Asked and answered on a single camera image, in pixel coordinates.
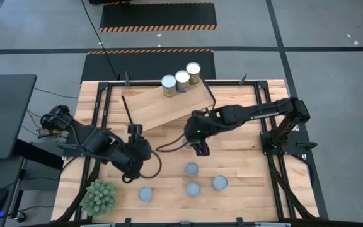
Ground short tomatoes tin can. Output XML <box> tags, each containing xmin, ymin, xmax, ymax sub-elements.
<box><xmin>185</xmin><ymin>162</ymin><xmax>199</xmax><ymax>177</ymax></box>

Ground oranges tin can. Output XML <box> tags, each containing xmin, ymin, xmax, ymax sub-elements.
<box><xmin>186</xmin><ymin>62</ymin><xmax>202</xmax><ymax>86</ymax></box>

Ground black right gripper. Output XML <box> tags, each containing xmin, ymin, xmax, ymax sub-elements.
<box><xmin>183</xmin><ymin>109</ymin><xmax>216</xmax><ymax>157</ymax></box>

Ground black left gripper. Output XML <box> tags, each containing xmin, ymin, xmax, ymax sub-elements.
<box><xmin>120</xmin><ymin>124</ymin><xmax>153</xmax><ymax>182</ymax></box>

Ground black floor cable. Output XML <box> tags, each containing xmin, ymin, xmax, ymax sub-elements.
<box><xmin>80</xmin><ymin>0</ymin><xmax>121</xmax><ymax>80</ymax></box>

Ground mixed vegetables tin can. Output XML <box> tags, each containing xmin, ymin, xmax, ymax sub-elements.
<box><xmin>212</xmin><ymin>175</ymin><xmax>229</xmax><ymax>192</ymax></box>

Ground wooden shelf with black legs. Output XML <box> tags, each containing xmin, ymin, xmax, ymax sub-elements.
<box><xmin>120</xmin><ymin>74</ymin><xmax>217</xmax><ymax>132</ymax></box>

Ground black hazard-striped floor mat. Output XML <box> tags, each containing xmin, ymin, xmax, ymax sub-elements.
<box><xmin>98</xmin><ymin>1</ymin><xmax>217</xmax><ymax>33</ymax></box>
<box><xmin>80</xmin><ymin>49</ymin><xmax>217</xmax><ymax>83</ymax></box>

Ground yellow wires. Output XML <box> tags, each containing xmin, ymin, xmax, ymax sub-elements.
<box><xmin>26</xmin><ymin>108</ymin><xmax>59</xmax><ymax>136</ymax></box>

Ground black desk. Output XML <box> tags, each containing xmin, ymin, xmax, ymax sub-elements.
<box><xmin>0</xmin><ymin>74</ymin><xmax>38</xmax><ymax>161</ymax></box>

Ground carrots tin can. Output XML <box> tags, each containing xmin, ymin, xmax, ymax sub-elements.
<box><xmin>161</xmin><ymin>74</ymin><xmax>178</xmax><ymax>98</ymax></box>

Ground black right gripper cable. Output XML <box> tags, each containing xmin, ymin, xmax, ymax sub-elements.
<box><xmin>155</xmin><ymin>132</ymin><xmax>188</xmax><ymax>153</ymax></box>

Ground green artificial plant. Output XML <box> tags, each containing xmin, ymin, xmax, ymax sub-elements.
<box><xmin>79</xmin><ymin>178</ymin><xmax>118</xmax><ymax>218</ymax></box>

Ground black aluminium table frame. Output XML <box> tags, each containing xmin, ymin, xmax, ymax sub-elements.
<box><xmin>55</xmin><ymin>80</ymin><xmax>320</xmax><ymax>227</ymax></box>

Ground teal tuna fish can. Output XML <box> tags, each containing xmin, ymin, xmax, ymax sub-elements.
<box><xmin>186</xmin><ymin>182</ymin><xmax>202</xmax><ymax>198</ymax></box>

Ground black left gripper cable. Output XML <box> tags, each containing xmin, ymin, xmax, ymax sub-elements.
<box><xmin>121</xmin><ymin>149</ymin><xmax>164</xmax><ymax>184</ymax></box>

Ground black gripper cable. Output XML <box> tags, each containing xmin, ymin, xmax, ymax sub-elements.
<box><xmin>121</xmin><ymin>149</ymin><xmax>164</xmax><ymax>184</ymax></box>
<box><xmin>155</xmin><ymin>132</ymin><xmax>188</xmax><ymax>153</ymax></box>

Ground peaches tin can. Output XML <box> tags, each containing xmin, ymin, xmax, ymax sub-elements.
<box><xmin>175</xmin><ymin>69</ymin><xmax>191</xmax><ymax>93</ymax></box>

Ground green and pink tin can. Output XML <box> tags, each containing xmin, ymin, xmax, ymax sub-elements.
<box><xmin>137</xmin><ymin>186</ymin><xmax>154</xmax><ymax>202</ymax></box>

